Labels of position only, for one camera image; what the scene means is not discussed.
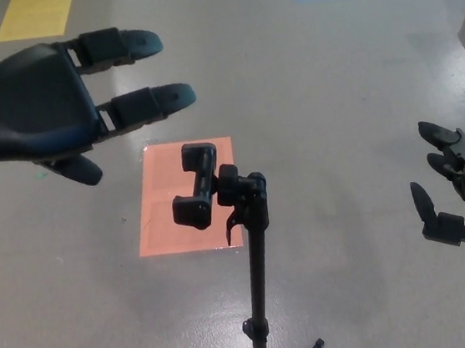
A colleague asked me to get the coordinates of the black tripod phone stand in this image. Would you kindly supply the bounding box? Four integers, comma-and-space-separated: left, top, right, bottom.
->
164, 130, 326, 348

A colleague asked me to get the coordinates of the orange floor marker sheet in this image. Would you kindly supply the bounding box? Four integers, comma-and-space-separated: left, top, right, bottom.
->
126, 135, 245, 260

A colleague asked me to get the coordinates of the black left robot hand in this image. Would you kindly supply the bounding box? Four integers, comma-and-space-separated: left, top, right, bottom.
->
0, 18, 206, 197

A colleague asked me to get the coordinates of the yellow floor marker sheet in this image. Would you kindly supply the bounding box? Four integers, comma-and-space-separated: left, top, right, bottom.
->
0, 0, 80, 43

